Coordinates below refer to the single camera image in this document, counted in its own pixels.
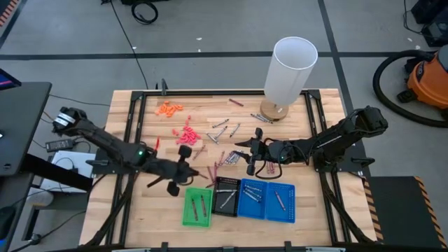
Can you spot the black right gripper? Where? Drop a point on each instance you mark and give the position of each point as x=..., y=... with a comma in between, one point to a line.
x=266, y=152

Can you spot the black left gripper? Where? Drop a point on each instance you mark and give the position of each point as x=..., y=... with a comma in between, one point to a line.
x=171, y=169

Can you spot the maroon crayon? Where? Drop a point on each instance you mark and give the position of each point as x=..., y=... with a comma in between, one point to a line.
x=236, y=102
x=215, y=169
x=203, y=206
x=211, y=184
x=194, y=209
x=210, y=174
x=204, y=176

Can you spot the grey crayon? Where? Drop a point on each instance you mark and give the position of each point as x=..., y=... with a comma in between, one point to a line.
x=220, y=123
x=253, y=192
x=251, y=196
x=266, y=119
x=221, y=132
x=253, y=187
x=258, y=117
x=235, y=129
x=212, y=138

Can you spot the white crayon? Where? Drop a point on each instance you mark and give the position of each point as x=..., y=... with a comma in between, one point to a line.
x=227, y=200
x=227, y=190
x=234, y=158

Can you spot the black plastic basket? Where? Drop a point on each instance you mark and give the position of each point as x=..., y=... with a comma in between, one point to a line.
x=225, y=211

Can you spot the blue plastic basket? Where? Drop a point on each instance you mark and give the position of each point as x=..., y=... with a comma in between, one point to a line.
x=288, y=213
x=252, y=211

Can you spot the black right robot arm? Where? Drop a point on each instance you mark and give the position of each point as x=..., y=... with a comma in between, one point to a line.
x=332, y=136

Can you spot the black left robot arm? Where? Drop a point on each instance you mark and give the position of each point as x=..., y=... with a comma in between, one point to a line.
x=105, y=140

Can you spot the cluster of white crayons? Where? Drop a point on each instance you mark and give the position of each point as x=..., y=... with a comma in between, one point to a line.
x=233, y=157

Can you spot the pile of crayons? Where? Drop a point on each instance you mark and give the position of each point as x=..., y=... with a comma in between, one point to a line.
x=232, y=156

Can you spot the pink small pieces pile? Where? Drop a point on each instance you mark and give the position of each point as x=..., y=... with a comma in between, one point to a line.
x=189, y=136

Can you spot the small red piece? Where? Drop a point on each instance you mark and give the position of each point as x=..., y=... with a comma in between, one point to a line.
x=157, y=144

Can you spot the green plastic basket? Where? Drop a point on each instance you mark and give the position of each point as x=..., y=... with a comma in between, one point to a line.
x=196, y=224

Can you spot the orange small pieces pile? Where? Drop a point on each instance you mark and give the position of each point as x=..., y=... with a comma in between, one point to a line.
x=169, y=109

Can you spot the white box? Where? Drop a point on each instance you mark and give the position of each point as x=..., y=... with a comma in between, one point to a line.
x=70, y=159

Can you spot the black power adapter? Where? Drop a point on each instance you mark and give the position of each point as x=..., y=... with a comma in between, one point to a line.
x=59, y=144

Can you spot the orange shop vacuum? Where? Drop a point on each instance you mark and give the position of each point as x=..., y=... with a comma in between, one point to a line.
x=428, y=82
x=376, y=84

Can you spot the black platform hazard stripes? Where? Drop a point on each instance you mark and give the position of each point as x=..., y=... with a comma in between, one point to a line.
x=402, y=210

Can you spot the black side desk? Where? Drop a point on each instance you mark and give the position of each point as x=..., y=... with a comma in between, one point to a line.
x=24, y=122

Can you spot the computer monitor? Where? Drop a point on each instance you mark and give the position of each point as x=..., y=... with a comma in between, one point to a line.
x=7, y=82

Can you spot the black equipment case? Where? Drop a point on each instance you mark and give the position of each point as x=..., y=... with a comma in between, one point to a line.
x=435, y=31

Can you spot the black metal table frame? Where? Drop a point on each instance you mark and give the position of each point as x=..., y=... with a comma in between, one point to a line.
x=224, y=93

